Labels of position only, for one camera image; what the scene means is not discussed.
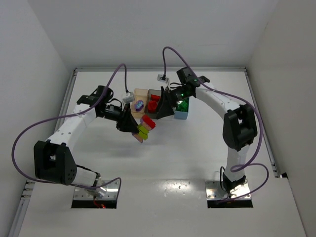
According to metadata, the metal base plate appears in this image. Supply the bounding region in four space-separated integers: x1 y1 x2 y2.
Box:
73 180 120 201
205 180 251 201

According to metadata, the purple cable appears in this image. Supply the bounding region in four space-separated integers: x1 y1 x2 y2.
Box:
162 46 270 204
11 63 129 198

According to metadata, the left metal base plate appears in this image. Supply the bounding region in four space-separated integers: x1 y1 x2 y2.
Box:
73 180 120 201

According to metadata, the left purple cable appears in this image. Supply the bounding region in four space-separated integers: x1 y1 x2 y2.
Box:
11 63 129 198

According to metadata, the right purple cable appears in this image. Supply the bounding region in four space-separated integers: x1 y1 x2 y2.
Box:
162 46 270 204

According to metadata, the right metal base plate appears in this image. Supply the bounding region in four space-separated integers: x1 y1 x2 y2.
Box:
205 180 251 201

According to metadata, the purple flower lego stack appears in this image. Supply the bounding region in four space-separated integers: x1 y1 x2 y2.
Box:
134 100 144 112

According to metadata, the dark green square lego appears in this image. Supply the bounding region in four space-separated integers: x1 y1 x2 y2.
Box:
176 98 189 113

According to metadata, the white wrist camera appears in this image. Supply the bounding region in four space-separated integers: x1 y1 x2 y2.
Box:
122 92 135 104
157 74 170 85

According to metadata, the red flower lego brick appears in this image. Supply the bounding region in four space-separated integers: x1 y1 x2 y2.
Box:
147 94 160 113

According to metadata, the blue container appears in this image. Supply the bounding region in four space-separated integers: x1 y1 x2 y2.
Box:
173 98 189 120

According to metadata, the lime purple lego stack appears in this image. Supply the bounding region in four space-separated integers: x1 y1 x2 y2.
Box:
132 115 156 143

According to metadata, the aluminium frame rail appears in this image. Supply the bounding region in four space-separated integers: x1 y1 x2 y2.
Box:
7 65 282 237

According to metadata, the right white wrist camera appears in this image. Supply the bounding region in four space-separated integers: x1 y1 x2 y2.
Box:
157 74 170 85

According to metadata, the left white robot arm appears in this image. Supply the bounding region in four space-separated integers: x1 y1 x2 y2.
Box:
34 85 139 189

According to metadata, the dark grey transparent container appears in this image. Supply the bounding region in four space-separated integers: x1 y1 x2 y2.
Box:
145 89 161 119

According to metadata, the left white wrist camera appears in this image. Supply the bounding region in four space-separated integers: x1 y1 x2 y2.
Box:
122 92 135 104

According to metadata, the orange transparent container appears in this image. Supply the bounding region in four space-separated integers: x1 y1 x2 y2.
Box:
131 88 148 119

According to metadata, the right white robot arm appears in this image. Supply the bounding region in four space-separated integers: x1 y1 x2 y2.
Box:
156 67 258 192

